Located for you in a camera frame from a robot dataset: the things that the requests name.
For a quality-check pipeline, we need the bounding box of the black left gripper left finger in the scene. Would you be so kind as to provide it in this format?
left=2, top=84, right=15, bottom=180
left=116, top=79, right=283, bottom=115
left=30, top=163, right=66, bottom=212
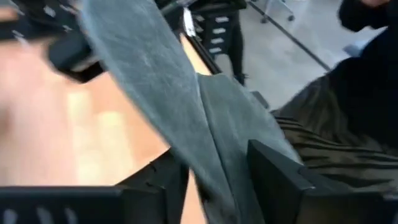
left=0, top=149, right=190, bottom=224

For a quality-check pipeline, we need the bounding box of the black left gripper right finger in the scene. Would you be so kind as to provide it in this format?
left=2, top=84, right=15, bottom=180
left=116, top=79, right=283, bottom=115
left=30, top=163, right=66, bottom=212
left=247, top=139, right=398, bottom=224

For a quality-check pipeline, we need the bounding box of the dark green bucket hat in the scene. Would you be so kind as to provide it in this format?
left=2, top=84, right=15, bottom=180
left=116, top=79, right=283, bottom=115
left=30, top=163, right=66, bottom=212
left=77, top=0, right=302, bottom=224

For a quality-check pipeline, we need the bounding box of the black perforated metal shelf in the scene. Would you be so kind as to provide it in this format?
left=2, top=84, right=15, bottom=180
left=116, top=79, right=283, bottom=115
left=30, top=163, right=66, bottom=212
left=0, top=0, right=105, bottom=83

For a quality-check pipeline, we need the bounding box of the black rack with white labels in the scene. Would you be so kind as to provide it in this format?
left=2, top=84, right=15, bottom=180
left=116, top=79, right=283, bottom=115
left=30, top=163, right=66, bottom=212
left=192, top=0, right=248, bottom=85

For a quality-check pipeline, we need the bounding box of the black aluminium table frame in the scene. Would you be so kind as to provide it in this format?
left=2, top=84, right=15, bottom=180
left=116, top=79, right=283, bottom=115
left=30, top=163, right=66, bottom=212
left=182, top=7, right=223, bottom=75

